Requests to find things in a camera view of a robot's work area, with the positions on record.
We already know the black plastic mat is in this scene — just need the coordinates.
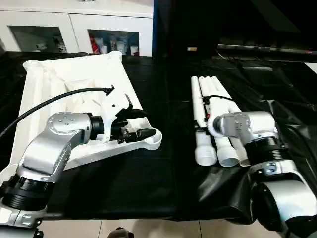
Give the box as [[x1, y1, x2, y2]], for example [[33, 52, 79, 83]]
[[0, 51, 317, 222]]

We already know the white plastic table top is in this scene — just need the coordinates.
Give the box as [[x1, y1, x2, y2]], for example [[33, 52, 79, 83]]
[[0, 50, 163, 185]]

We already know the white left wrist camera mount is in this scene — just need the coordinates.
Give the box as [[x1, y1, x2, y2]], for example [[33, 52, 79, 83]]
[[98, 91, 135, 145]]

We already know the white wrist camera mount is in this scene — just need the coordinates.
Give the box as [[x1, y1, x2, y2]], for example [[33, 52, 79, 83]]
[[206, 97, 235, 137], [98, 91, 135, 145]]

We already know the white flat board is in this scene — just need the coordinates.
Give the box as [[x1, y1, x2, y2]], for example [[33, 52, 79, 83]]
[[304, 61, 317, 75]]

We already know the red bottle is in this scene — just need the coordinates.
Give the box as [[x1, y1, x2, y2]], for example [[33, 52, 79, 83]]
[[90, 36, 100, 54]]

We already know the white plastic table leg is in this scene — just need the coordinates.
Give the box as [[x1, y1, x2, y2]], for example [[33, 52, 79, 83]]
[[198, 76, 240, 168], [211, 76, 242, 115], [190, 75, 217, 167], [204, 76, 252, 167]]

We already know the white cabinet with glass doors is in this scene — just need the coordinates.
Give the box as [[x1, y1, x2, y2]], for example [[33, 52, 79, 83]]
[[0, 7, 155, 57]]

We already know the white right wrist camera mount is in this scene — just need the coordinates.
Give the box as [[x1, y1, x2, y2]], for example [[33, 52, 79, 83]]
[[206, 97, 235, 137]]

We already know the dark rounded robot body part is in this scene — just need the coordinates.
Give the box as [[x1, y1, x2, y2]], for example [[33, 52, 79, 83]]
[[108, 226, 136, 238]]

